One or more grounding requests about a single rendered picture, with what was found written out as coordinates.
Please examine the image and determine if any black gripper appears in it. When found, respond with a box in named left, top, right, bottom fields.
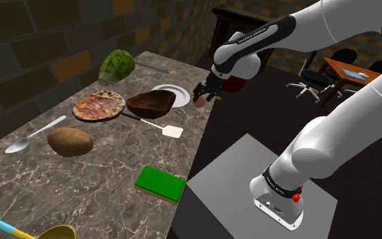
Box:
left=192, top=71, right=225, bottom=103

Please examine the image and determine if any brown egg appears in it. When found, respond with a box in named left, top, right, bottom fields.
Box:
left=192, top=97, right=208, bottom=109

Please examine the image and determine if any white plate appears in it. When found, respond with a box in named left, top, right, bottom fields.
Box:
left=151, top=84, right=191, bottom=109

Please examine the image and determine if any dark red round object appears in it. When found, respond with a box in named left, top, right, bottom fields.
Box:
left=223, top=75, right=246, bottom=94

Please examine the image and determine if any brown wooden bowl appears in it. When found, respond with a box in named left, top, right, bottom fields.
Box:
left=126, top=89, right=177, bottom=120

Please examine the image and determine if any silver knife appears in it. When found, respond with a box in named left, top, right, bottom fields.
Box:
left=134, top=61, right=171, bottom=75

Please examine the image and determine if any dark wooden cabinet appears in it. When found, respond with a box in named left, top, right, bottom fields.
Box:
left=209, top=4, right=276, bottom=72

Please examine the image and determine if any green lettuce head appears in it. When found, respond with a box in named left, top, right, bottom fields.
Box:
left=98, top=49, right=136, bottom=87

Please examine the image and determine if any grey robot stand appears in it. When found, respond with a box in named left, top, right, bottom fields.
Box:
left=170, top=133, right=339, bottom=239

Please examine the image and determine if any green and yellow sponge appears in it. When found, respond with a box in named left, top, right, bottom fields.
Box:
left=134, top=165, right=187, bottom=206

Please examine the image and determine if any pizza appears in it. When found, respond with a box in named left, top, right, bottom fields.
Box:
left=71, top=90, right=127, bottom=123

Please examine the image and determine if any black office chair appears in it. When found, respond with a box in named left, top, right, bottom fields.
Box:
left=321, top=48, right=358, bottom=94
left=286, top=49, right=332, bottom=104
left=368, top=59, right=382, bottom=75

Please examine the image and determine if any orange wooden desk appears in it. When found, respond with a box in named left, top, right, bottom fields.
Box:
left=317, top=56, right=382, bottom=109

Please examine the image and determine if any brown potato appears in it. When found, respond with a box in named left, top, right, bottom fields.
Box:
left=47, top=126, right=95, bottom=158

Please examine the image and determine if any silver spoon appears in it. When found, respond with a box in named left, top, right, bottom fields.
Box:
left=4, top=114, right=68, bottom=154

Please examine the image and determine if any black-handled white spatula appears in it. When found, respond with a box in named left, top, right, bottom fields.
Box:
left=121, top=111, right=185, bottom=139

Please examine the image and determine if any yellow ladle with blue handle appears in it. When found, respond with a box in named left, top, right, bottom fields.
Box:
left=0, top=208, right=78, bottom=239

